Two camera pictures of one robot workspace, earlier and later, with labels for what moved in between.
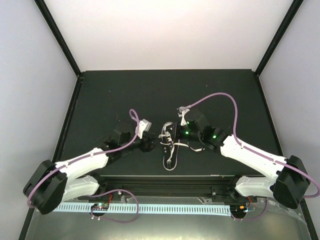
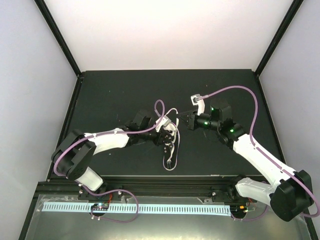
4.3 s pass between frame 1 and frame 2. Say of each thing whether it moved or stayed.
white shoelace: moved
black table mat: stayed
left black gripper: moved
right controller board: stayed
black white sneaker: stayed
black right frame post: stayed
